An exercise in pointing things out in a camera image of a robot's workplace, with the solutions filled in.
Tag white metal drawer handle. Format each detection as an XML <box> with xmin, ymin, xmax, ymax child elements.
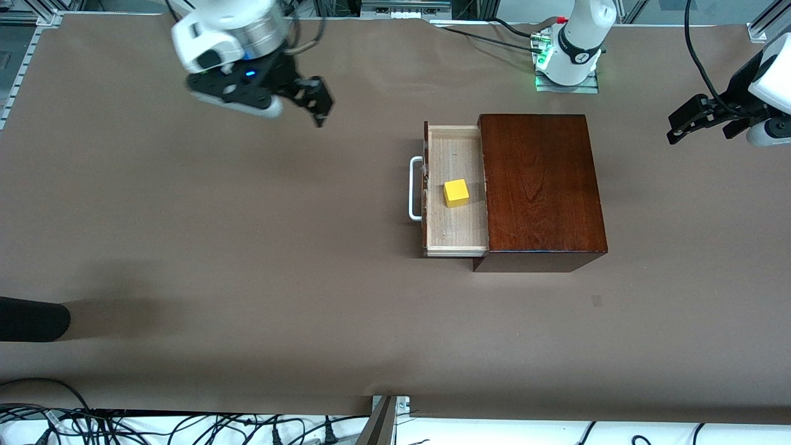
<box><xmin>408</xmin><ymin>156</ymin><xmax>426</xmax><ymax>222</ymax></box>

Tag yellow cube block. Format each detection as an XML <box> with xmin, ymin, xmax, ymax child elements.
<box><xmin>443</xmin><ymin>179</ymin><xmax>470</xmax><ymax>208</ymax></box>

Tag light wood drawer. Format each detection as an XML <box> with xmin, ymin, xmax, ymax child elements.
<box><xmin>422</xmin><ymin>121</ymin><xmax>491</xmax><ymax>258</ymax></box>

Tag dark brown wooden cabinet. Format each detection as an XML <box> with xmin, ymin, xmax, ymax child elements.
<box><xmin>473</xmin><ymin>114</ymin><xmax>609</xmax><ymax>273</ymax></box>

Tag brown table cover sheet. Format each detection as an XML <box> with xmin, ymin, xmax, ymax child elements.
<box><xmin>0</xmin><ymin>12</ymin><xmax>791</xmax><ymax>427</ymax></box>

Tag black padded cylinder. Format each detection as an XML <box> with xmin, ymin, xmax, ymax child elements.
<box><xmin>0</xmin><ymin>296</ymin><xmax>72</xmax><ymax>343</ymax></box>

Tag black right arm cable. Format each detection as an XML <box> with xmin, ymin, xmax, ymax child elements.
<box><xmin>279</xmin><ymin>0</ymin><xmax>328</xmax><ymax>57</ymax></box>

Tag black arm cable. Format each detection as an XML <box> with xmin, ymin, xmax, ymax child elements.
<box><xmin>279</xmin><ymin>0</ymin><xmax>328</xmax><ymax>57</ymax></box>
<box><xmin>683</xmin><ymin>0</ymin><xmax>745</xmax><ymax>118</ymax></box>

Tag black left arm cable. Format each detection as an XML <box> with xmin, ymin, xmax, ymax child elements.
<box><xmin>683</xmin><ymin>0</ymin><xmax>745</xmax><ymax>118</ymax></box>

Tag aluminium frame profile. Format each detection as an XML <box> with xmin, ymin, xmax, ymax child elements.
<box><xmin>753</xmin><ymin>0</ymin><xmax>791</xmax><ymax>36</ymax></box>

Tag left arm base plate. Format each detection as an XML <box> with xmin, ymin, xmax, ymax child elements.
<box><xmin>535</xmin><ymin>37</ymin><xmax>601</xmax><ymax>95</ymax></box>

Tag long black base cable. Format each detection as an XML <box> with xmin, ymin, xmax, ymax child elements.
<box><xmin>440</xmin><ymin>26</ymin><xmax>537</xmax><ymax>51</ymax></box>

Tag short black base cable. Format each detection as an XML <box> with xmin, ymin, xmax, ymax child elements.
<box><xmin>490</xmin><ymin>17</ymin><xmax>539</xmax><ymax>39</ymax></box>

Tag perforated aluminium rail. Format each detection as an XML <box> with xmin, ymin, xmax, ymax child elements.
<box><xmin>0</xmin><ymin>26</ymin><xmax>41</xmax><ymax>132</ymax></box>

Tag silver mounting bracket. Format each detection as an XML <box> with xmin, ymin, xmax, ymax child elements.
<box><xmin>371</xmin><ymin>395</ymin><xmax>412</xmax><ymax>417</ymax></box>

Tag aluminium profile post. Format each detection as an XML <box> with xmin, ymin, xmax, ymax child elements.
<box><xmin>355</xmin><ymin>396</ymin><xmax>397</xmax><ymax>445</ymax></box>

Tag tangled black cables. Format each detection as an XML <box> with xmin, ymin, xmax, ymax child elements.
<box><xmin>0</xmin><ymin>403</ymin><xmax>371</xmax><ymax>445</ymax></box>

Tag arched black cable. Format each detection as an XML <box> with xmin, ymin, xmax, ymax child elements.
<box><xmin>0</xmin><ymin>377</ymin><xmax>93</xmax><ymax>413</ymax></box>

